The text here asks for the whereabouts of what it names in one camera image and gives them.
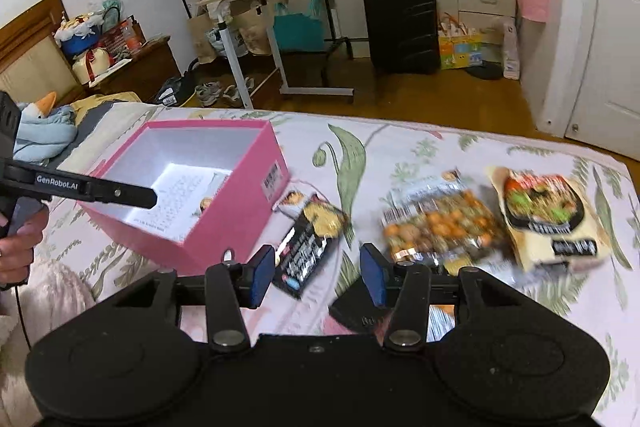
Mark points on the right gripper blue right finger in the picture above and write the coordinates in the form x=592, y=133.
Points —
x=405, y=291

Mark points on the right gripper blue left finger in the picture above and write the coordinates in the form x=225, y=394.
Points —
x=230, y=287

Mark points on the black gold snack packet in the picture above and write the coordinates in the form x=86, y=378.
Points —
x=312, y=239

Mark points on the clear bag coated peanuts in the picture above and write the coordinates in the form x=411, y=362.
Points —
x=439, y=221

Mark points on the small white snack bar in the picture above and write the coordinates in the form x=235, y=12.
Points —
x=292, y=203

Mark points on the instant noodle bag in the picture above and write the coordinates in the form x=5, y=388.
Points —
x=549, y=220

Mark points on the person's left hand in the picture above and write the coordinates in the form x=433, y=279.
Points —
x=17, y=250

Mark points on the blue goose plush toy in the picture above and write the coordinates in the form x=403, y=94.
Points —
x=44, y=131

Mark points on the black flat packet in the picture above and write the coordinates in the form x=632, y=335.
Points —
x=355, y=310

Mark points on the pink cardboard box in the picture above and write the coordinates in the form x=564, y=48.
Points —
x=216, y=182

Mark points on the floral bed sheet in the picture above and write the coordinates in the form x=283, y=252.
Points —
x=106, y=337

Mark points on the wooden nightstand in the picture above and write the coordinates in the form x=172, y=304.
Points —
x=144, y=74

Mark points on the blue white gift basket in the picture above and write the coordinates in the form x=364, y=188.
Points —
x=79, y=34

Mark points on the colourful cardboard box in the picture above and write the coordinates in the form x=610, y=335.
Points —
x=461, y=46

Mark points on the teal shopping bag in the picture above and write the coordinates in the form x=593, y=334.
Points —
x=297, y=31

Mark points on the white door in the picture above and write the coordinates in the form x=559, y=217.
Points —
x=606, y=112

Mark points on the black suitcase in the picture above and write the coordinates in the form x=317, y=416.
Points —
x=403, y=36

